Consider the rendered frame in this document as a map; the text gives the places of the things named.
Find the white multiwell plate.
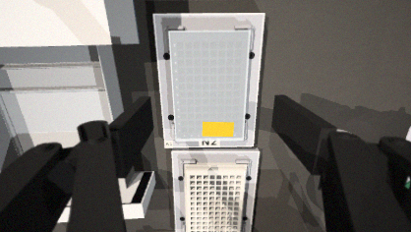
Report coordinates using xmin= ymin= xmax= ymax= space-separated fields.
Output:
xmin=184 ymin=162 xmax=247 ymax=232

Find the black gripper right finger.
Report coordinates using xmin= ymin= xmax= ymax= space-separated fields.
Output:
xmin=271 ymin=94 xmax=411 ymax=232

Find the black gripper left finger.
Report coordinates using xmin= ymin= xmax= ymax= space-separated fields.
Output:
xmin=0 ymin=96 xmax=153 ymax=232

